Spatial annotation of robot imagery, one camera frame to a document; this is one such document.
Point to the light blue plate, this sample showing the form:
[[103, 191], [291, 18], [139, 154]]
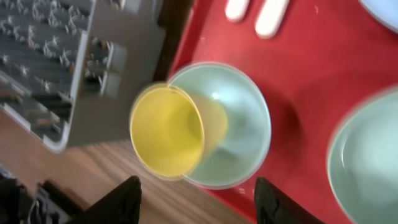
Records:
[[384, 11]]

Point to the white plastic fork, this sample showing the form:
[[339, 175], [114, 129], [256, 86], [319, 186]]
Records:
[[235, 10]]

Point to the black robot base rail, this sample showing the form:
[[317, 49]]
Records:
[[48, 205]]

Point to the light blue bowl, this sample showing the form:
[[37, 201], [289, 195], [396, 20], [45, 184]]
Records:
[[246, 143]]

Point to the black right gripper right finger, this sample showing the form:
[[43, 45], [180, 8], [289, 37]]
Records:
[[275, 207]]

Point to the grey dishwasher rack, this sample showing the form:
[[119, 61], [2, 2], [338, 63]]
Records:
[[70, 70]]

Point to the mint green bowl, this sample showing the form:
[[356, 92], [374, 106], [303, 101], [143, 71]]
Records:
[[362, 160]]

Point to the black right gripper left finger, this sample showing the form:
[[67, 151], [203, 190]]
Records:
[[120, 206]]

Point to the white plastic spoon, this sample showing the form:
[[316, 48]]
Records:
[[270, 18]]

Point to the yellow plastic cup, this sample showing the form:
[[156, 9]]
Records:
[[172, 130]]

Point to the red plastic tray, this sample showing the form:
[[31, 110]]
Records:
[[326, 57]]

